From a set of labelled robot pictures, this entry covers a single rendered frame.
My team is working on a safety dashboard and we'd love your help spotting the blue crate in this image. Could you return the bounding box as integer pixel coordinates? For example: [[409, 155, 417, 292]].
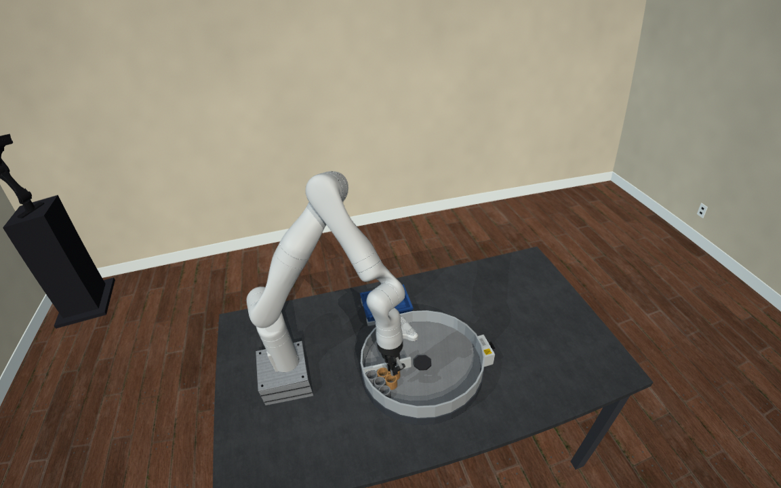
[[361, 285, 414, 326]]

